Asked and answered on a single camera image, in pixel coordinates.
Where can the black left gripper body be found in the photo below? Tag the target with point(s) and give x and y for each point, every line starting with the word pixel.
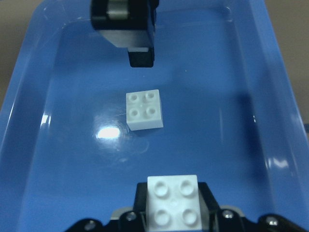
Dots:
pixel 125 23

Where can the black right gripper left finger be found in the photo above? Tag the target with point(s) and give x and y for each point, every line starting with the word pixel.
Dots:
pixel 139 208

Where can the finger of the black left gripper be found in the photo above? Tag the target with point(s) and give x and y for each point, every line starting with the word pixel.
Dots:
pixel 141 57

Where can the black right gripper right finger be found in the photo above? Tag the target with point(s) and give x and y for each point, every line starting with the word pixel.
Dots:
pixel 208 207

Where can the white block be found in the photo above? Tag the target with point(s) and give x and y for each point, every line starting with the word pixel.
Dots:
pixel 143 110
pixel 173 204

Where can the blue plastic tray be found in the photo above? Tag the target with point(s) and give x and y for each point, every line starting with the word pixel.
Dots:
pixel 229 116

